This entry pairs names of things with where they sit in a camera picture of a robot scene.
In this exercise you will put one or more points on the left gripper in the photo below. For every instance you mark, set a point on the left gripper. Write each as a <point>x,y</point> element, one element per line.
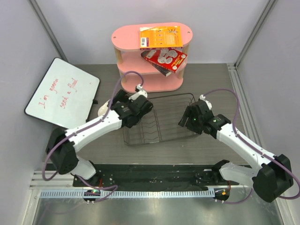
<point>132,101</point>

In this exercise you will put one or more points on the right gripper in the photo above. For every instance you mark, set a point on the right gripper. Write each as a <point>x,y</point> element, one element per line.
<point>189,113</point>

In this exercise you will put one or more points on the black wire dish rack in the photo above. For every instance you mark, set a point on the black wire dish rack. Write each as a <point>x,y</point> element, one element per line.
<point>161,124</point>

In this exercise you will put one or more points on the red patterned bowl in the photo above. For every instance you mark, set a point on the red patterned bowl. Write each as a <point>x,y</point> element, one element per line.
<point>102,110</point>

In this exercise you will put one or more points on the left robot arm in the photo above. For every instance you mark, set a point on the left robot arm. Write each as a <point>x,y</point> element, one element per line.
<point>63,146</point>

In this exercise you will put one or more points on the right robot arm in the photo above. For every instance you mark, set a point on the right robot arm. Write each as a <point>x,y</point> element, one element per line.
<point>268,175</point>

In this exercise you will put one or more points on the pink three-tier shelf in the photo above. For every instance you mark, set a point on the pink three-tier shelf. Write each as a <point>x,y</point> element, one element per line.
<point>126,45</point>

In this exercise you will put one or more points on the red book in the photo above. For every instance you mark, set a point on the red book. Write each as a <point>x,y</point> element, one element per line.
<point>166,61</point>

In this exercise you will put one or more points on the orange book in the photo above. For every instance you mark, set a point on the orange book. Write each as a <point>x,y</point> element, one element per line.
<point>161,37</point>

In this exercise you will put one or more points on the white dry-erase board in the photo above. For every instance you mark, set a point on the white dry-erase board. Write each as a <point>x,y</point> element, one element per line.
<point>64,96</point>

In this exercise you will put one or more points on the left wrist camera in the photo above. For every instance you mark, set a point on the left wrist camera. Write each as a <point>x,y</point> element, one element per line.
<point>139,91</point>

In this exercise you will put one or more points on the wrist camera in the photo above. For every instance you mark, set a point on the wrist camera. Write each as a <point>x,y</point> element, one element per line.
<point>203,98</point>
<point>139,91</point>

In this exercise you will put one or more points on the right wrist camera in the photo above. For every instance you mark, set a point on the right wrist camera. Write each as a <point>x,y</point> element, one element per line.
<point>203,98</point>

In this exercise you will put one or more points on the white slotted cable duct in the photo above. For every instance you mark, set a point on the white slotted cable duct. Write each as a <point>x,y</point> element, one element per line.
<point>88,193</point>

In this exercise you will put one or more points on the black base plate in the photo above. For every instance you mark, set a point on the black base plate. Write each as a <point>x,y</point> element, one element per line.
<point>157,178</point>

